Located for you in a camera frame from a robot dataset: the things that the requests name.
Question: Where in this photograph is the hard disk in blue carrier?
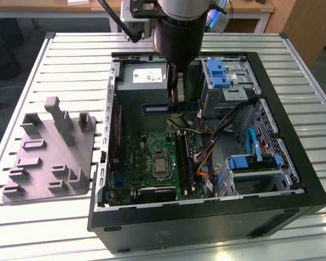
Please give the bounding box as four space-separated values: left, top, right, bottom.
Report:
227 153 282 171

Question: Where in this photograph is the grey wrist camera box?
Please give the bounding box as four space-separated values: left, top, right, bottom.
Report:
206 8 229 35

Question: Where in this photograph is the blue SATA wire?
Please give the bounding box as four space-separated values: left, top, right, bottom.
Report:
245 127 263 163

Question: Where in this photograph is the silver CPU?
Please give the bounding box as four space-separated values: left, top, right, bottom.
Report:
152 158 168 175

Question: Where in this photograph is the black office chair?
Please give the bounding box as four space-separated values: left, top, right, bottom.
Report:
0 18 25 81

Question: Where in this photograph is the grey parts rack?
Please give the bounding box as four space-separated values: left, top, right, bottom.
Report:
2 96 98 204

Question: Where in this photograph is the metal disk bay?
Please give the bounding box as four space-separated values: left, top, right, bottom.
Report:
214 156 296 197

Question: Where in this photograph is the blue plastic drive latch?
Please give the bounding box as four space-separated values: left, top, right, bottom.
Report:
207 59 232 89

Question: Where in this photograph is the grey power supply unit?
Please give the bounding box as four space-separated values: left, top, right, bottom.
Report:
116 63 171 135

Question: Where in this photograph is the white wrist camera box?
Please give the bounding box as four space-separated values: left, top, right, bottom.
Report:
120 0 154 38

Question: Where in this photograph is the black PC case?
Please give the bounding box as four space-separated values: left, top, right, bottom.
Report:
86 51 326 255

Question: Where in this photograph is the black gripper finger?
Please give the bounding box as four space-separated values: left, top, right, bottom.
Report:
166 64 186 113

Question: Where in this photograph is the metal socket cover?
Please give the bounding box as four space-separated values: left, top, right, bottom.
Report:
149 150 171 183

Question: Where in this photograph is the orange yellow wire bundle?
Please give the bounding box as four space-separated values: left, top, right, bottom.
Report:
197 159 210 180

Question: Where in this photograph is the green motherboard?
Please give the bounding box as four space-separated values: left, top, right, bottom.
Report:
108 129 209 203

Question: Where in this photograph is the metal optical drive cage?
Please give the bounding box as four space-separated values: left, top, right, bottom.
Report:
200 58 262 118

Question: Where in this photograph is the brown wooden cabinet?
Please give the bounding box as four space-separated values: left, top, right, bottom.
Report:
268 0 326 70

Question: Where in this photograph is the yellow black wire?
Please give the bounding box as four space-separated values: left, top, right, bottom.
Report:
168 81 190 121

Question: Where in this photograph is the grey wire bundle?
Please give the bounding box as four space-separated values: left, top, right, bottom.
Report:
194 130 221 161

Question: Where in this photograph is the black tool cable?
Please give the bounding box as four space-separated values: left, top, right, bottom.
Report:
97 0 142 44

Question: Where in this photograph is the black graphics card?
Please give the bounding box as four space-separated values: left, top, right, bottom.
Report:
130 184 178 204

